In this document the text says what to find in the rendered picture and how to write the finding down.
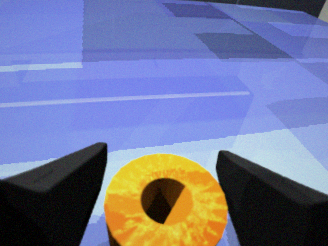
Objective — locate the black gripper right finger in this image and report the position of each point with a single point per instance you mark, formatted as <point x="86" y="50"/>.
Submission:
<point x="269" y="209"/>

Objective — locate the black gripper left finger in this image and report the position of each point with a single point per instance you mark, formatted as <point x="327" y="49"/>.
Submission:
<point x="51" y="205"/>

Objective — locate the orange cylinder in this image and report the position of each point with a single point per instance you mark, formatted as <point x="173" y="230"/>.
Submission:
<point x="164" y="200"/>

